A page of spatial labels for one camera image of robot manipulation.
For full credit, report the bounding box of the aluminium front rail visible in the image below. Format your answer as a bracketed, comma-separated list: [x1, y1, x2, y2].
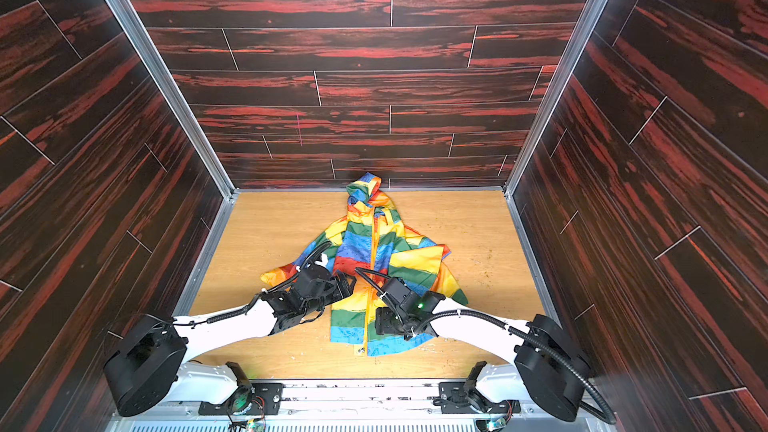
[105, 379, 616, 431]

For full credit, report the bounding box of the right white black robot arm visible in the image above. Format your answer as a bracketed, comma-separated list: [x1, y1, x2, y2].
[371, 278, 614, 424]

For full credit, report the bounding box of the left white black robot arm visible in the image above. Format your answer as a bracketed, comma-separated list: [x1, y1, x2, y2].
[104, 264, 356, 417]

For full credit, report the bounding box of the rainbow striped hooded jacket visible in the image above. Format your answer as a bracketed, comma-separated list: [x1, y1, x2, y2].
[261, 173, 468, 357]

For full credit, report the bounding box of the aluminium corner post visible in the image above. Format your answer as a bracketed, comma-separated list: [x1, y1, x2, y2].
[104, 0, 237, 202]
[505, 0, 608, 204]

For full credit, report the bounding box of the right aluminium corner post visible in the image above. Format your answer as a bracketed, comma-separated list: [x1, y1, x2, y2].
[505, 0, 608, 204]

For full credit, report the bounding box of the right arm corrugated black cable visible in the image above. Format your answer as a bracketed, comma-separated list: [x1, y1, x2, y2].
[353, 266, 618, 426]

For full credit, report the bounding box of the left aluminium corner post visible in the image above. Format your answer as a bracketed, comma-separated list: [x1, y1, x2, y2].
[104, 0, 237, 202]

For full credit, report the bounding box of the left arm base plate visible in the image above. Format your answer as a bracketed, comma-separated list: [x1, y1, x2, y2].
[198, 382, 284, 418]

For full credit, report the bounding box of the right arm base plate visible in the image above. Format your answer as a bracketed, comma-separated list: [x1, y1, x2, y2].
[433, 381, 521, 415]

